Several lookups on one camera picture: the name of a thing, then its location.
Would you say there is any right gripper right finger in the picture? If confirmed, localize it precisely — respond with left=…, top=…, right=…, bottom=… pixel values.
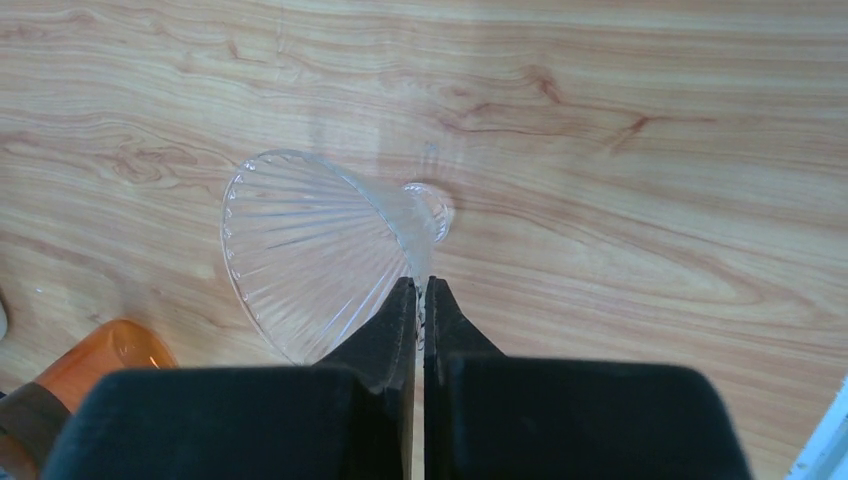
left=424, top=277, right=751, bottom=479

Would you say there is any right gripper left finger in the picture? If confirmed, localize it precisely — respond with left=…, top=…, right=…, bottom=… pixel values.
left=43, top=277, right=418, bottom=479

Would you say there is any orange glass carafe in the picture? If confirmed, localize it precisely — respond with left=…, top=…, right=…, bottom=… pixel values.
left=1, top=319, right=177, bottom=479

